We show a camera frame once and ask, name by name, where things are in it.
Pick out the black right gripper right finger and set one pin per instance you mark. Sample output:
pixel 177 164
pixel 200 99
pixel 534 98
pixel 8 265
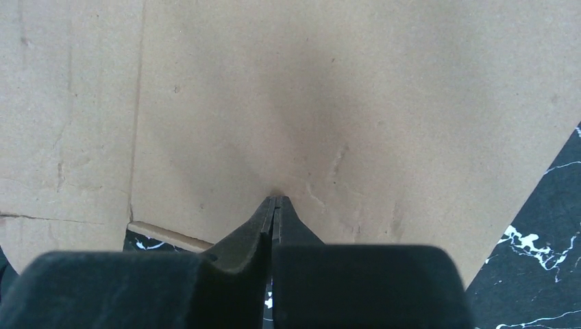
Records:
pixel 319 285

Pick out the brown cardboard box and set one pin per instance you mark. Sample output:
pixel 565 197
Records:
pixel 425 122

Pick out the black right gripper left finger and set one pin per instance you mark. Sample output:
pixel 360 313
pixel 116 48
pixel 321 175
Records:
pixel 222 287

